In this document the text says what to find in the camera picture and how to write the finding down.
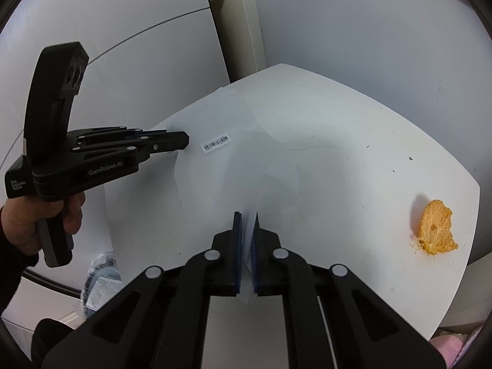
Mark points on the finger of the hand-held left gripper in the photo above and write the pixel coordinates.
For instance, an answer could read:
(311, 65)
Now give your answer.
(107, 130)
(173, 140)

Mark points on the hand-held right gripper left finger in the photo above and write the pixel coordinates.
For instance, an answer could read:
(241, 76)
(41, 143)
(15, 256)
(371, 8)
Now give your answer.
(237, 246)

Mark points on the clear plastic sheet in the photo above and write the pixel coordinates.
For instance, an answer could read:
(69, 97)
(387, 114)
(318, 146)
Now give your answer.
(230, 169)

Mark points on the person's left forearm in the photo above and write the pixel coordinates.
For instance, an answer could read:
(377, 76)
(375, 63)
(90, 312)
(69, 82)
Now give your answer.
(9, 273)

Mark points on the pink blanket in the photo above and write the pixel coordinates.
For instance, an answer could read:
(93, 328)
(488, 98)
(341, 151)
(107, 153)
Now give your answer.
(449, 348)

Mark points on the person's left hand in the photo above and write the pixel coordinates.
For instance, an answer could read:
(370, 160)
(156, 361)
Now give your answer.
(23, 226)

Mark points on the lined trash bin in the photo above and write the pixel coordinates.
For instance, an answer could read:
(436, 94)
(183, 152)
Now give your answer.
(100, 284)

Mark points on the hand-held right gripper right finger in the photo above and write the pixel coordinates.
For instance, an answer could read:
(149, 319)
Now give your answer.
(254, 265)

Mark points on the white nightstand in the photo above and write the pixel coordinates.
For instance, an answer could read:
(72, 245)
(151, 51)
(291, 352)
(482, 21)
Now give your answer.
(346, 123)

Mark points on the white wardrobe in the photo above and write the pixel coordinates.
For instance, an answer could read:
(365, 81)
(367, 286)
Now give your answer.
(134, 15)

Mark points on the small orange peel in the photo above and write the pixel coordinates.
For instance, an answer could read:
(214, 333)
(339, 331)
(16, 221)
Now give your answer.
(436, 226)

